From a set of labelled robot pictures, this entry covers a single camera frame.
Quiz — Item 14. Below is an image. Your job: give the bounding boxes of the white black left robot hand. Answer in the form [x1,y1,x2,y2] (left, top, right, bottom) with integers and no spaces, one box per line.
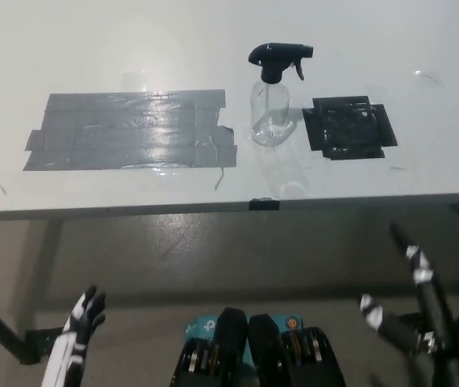
[41,285,107,387]

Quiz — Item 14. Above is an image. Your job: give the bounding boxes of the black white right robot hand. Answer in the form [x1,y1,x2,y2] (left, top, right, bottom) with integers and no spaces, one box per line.
[358,222,459,387]

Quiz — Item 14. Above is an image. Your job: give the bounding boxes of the black spray trigger lid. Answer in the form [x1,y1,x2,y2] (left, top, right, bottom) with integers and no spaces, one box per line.
[248,43,315,84]

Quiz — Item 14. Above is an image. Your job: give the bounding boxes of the clear plastic bottle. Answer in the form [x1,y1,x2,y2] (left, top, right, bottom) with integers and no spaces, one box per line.
[248,78,298,146]

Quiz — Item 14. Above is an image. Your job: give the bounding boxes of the grey upright table leg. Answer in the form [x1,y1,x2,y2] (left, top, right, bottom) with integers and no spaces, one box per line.
[29,219,64,331]

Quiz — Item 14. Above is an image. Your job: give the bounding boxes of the small black tape piece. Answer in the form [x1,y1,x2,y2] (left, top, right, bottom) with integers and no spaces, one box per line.
[248,197,281,211]

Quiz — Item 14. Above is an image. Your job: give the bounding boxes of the black tape square patch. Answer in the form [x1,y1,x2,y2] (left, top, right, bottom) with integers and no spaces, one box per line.
[302,95,398,159]

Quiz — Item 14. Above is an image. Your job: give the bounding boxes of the grey duct tape patch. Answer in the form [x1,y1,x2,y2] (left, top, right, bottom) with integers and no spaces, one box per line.
[22,89,238,173]

